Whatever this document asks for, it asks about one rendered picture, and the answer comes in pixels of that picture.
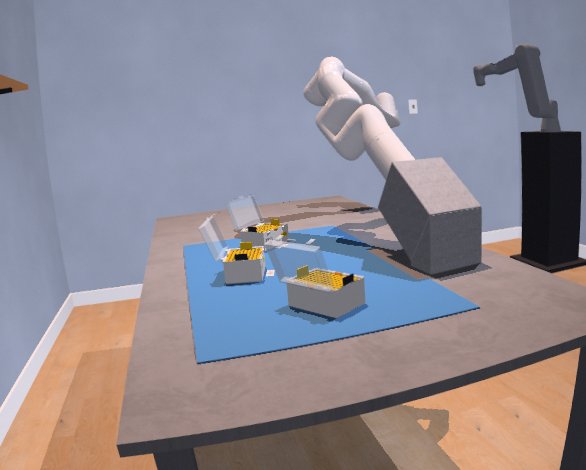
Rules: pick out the blue flat mat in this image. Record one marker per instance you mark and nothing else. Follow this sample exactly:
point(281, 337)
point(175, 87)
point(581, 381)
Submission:
point(244, 319)

